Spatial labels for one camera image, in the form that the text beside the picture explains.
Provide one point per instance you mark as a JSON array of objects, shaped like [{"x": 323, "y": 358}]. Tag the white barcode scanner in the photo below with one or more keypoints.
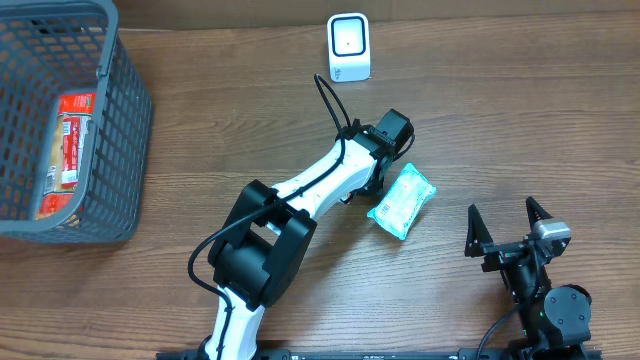
[{"x": 349, "y": 47}]

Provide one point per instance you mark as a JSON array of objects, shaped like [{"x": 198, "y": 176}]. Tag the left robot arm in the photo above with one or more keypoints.
[{"x": 259, "y": 250}]

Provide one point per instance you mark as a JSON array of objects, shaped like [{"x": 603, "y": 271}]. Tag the grey plastic mesh basket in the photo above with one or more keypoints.
[{"x": 54, "y": 48}]

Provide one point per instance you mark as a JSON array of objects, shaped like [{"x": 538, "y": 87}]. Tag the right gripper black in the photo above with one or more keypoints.
[{"x": 502, "y": 252}]

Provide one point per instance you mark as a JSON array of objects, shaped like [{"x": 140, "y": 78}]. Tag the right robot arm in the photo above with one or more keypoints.
[{"x": 555, "y": 320}]

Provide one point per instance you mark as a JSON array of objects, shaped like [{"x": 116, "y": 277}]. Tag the long orange pasta packet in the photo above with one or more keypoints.
[{"x": 73, "y": 113}]

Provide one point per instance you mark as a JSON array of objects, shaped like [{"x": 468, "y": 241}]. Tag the teal wet wipes pack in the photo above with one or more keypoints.
[{"x": 401, "y": 205}]

